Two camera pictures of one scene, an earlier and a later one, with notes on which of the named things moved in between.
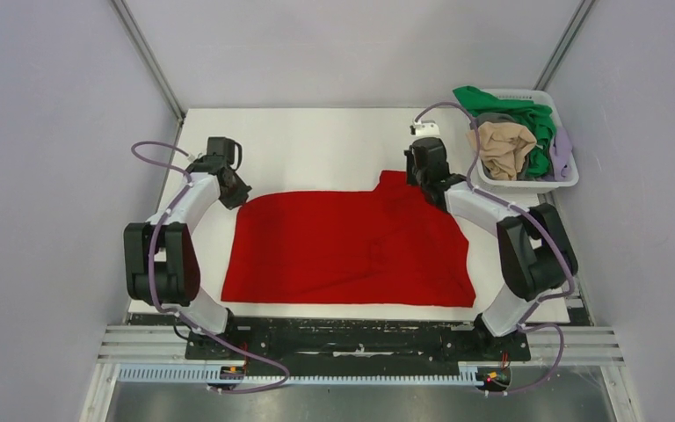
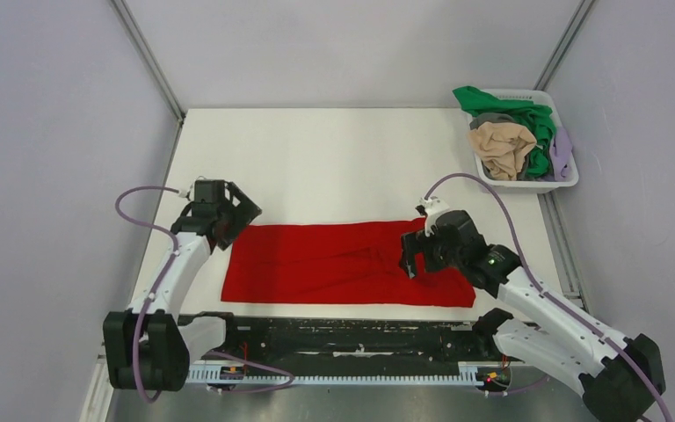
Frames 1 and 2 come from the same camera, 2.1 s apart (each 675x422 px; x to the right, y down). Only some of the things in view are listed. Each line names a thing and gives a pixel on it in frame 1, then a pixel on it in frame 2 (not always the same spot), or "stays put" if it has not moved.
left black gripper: (239, 198) -> (245, 209)
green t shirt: (538, 118) stays put
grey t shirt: (490, 117) stays put
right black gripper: (410, 178) -> (413, 243)
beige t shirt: (503, 147) stays put
